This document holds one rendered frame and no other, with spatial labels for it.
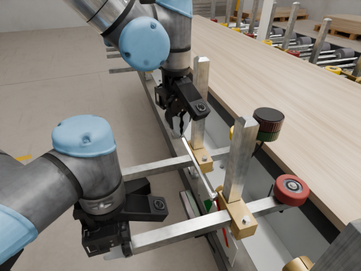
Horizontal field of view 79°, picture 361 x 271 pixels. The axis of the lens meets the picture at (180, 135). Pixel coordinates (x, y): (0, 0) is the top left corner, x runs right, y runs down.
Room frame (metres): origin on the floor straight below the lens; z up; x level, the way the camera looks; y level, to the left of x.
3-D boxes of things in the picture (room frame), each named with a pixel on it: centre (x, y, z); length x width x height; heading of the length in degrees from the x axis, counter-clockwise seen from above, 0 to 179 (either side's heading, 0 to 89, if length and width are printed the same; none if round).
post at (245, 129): (0.36, -0.13, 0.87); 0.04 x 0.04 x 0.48; 17
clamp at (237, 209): (0.34, -0.14, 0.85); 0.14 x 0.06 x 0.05; 17
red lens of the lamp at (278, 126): (0.38, -0.18, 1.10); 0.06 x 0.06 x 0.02
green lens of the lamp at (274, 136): (0.38, -0.18, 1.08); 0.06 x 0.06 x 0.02
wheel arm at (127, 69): (1.50, 0.27, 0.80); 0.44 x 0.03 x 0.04; 107
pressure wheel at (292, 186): (0.37, -0.29, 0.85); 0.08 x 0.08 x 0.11
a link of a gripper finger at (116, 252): (0.22, 0.13, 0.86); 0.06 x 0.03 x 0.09; 107
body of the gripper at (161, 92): (0.54, 0.02, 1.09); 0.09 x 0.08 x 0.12; 37
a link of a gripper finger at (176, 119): (0.53, 0.03, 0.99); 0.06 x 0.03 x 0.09; 37
